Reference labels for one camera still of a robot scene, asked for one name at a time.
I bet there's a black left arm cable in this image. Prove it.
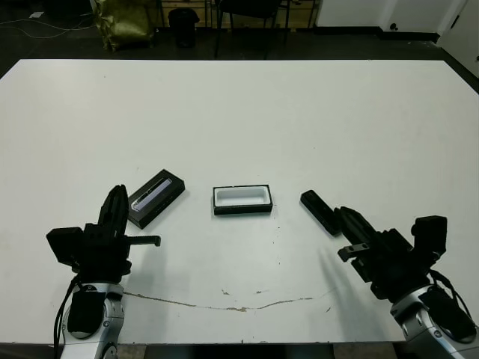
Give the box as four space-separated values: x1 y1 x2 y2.
53 278 82 359

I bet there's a black box lid with print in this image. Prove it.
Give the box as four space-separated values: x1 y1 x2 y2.
126 168 186 230

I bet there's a slim black camera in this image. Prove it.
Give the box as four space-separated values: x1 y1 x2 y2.
299 189 344 236

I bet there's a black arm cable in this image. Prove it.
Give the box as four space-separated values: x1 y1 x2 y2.
426 268 473 321
53 278 82 359

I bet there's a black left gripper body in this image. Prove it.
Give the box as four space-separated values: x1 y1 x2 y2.
73 223 162 281

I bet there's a white floor cable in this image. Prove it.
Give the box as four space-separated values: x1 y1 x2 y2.
0 13 95 39

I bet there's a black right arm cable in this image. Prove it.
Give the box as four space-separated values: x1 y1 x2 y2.
426 268 473 321

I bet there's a yellow-green bag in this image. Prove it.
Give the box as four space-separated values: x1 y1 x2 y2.
94 0 156 52

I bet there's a white door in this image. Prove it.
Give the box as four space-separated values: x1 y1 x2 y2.
436 0 479 94

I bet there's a black waste bin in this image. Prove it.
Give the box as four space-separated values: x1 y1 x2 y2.
168 7 200 49

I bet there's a black office chair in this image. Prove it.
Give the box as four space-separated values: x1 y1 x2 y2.
214 0 291 60

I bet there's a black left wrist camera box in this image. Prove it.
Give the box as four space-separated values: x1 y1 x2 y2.
46 227 87 265

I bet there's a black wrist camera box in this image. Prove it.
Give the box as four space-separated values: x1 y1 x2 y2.
410 215 448 260
46 227 87 265

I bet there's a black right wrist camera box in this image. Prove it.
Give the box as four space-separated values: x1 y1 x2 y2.
410 215 448 260

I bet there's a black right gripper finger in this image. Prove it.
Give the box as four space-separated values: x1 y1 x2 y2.
341 206 381 242
335 207 370 246

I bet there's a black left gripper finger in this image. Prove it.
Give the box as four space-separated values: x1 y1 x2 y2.
97 185 120 232
112 185 130 236

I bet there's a black box with white insert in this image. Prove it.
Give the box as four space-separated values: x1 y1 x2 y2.
212 183 275 217

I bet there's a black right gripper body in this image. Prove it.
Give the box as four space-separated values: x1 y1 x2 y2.
338 228 431 300

